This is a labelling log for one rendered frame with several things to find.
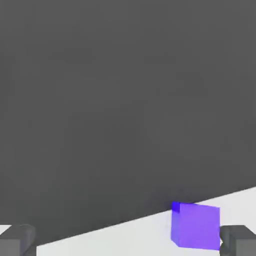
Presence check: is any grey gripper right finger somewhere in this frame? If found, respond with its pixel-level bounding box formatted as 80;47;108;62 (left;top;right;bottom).
219;224;256;256

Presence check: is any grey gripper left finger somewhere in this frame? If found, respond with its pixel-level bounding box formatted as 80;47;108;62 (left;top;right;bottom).
0;224;38;256

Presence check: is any large purple box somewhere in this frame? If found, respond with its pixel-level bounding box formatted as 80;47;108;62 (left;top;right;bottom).
170;203;221;251

